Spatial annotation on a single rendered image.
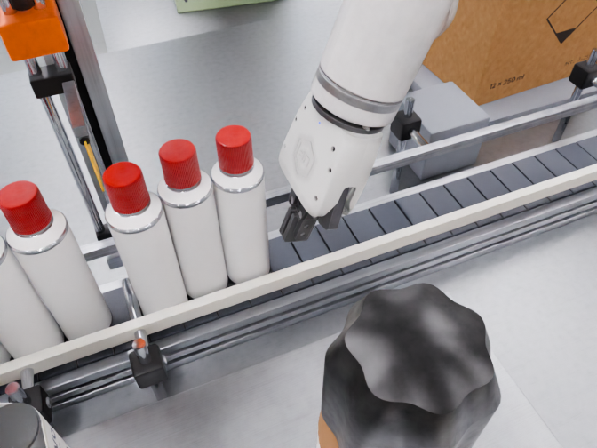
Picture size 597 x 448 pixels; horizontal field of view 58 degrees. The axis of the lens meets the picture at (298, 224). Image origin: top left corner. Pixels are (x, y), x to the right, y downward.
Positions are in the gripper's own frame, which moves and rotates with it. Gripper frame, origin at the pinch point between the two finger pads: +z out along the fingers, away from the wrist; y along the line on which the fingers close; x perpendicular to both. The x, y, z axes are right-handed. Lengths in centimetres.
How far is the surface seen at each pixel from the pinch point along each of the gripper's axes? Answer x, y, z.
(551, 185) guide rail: 32.2, 4.1, -8.8
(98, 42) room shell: 21, -225, 94
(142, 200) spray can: -18.6, 1.9, -5.8
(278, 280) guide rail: -3.0, 4.4, 4.1
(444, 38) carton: 37.7, -30.5, -11.6
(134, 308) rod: -17.3, 1.8, 9.7
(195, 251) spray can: -12.3, 1.9, 1.2
